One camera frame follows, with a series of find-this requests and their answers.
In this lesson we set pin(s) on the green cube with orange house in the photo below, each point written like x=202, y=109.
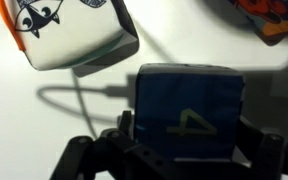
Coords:
x=270, y=16

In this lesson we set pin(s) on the blue cube with number four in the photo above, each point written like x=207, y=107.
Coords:
x=187, y=113

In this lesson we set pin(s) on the white cube with black drawings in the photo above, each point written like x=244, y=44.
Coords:
x=70, y=33

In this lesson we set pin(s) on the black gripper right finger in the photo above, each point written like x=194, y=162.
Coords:
x=250, y=133

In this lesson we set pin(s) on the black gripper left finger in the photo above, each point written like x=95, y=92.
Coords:
x=125, y=121

